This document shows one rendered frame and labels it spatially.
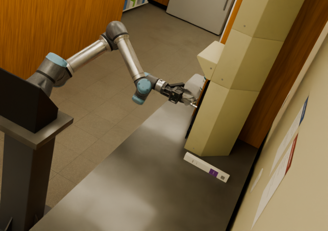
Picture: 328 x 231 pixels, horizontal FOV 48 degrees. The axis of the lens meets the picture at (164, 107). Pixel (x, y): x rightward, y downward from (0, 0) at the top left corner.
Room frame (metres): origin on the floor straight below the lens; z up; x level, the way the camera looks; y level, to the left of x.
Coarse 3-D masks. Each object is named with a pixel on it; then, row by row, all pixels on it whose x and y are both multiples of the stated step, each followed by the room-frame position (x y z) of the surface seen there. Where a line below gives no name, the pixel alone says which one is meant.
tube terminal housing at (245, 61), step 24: (240, 48) 1.75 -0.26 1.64; (264, 48) 1.79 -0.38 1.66; (216, 72) 1.76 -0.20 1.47; (240, 72) 1.75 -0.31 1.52; (264, 72) 1.82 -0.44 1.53; (216, 96) 1.75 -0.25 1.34; (240, 96) 1.78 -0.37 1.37; (216, 120) 1.74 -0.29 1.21; (240, 120) 1.82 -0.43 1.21; (192, 144) 1.76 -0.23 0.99; (216, 144) 1.78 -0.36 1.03
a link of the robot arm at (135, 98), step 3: (150, 90) 1.89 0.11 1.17; (135, 93) 1.84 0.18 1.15; (135, 96) 1.82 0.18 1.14; (138, 96) 1.81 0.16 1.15; (147, 96) 1.87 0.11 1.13; (132, 99) 1.83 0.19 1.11; (135, 99) 1.81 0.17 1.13; (138, 99) 1.81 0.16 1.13; (141, 99) 1.82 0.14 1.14; (144, 99) 1.84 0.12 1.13; (135, 102) 1.84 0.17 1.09; (138, 102) 1.82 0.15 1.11; (141, 102) 1.81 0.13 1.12
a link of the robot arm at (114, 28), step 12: (108, 24) 2.00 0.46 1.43; (120, 24) 1.98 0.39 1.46; (108, 36) 1.98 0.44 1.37; (120, 36) 1.91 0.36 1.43; (120, 48) 1.89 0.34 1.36; (132, 48) 1.91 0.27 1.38; (132, 60) 1.84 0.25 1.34; (132, 72) 1.81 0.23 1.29; (144, 84) 1.75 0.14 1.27; (144, 96) 1.80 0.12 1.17
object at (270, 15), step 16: (256, 0) 1.75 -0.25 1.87; (272, 0) 1.75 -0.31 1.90; (288, 0) 1.79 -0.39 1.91; (240, 16) 1.76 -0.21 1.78; (256, 16) 1.74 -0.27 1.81; (272, 16) 1.77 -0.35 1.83; (288, 16) 1.82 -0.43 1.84; (256, 32) 1.74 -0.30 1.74; (272, 32) 1.79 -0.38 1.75; (288, 32) 1.87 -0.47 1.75
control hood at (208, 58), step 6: (216, 42) 2.07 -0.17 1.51; (210, 48) 1.95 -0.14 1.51; (216, 48) 1.98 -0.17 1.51; (222, 48) 2.01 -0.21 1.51; (198, 54) 1.82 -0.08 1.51; (204, 54) 1.84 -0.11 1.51; (210, 54) 1.87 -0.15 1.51; (216, 54) 1.90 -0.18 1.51; (198, 60) 1.80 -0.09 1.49; (204, 60) 1.79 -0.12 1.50; (210, 60) 1.79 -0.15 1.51; (216, 60) 1.82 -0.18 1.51; (204, 66) 1.78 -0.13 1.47; (210, 66) 1.78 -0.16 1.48; (204, 72) 1.78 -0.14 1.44; (210, 72) 1.77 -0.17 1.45; (210, 78) 1.77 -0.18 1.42
